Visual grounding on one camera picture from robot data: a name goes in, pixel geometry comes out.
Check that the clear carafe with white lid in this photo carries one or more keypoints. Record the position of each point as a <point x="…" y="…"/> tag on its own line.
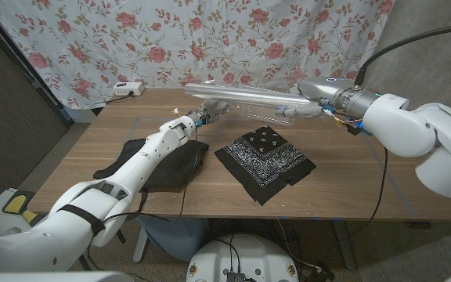
<point x="264" y="113"/>

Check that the yellow and black foot pedal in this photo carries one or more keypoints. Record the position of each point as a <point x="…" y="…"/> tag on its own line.
<point x="16" y="203"/>

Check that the black paisley bandana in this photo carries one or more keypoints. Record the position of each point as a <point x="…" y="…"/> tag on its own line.
<point x="264" y="164"/>

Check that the white power strip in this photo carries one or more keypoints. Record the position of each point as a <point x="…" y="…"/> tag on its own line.
<point x="128" y="89"/>

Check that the grey table leg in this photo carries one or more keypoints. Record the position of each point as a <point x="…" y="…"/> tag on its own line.
<point x="345" y="246"/>

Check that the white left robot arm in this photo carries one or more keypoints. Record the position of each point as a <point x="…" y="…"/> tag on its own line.
<point x="92" y="203"/>

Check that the blue-grey chair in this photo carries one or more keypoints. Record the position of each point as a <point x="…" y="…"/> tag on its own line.
<point x="174" y="235"/>

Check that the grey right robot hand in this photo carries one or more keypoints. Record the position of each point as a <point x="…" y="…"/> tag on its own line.
<point x="327" y="98"/>

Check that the dark mesh partition panel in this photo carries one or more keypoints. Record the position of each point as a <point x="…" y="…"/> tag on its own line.
<point x="6" y="129"/>

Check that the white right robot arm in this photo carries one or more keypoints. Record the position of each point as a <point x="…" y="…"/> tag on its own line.
<point x="425" y="141"/>

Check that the floral rose backdrop cloth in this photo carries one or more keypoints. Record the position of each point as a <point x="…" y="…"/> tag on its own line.
<point x="210" y="39"/>

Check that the white robot torso base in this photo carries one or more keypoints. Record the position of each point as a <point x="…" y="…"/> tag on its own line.
<point x="245" y="254"/>

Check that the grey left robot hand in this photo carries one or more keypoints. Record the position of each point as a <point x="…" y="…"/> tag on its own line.
<point x="211" y="109"/>

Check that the silver cling film roll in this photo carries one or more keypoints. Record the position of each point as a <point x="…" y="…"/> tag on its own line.
<point x="249" y="95"/>

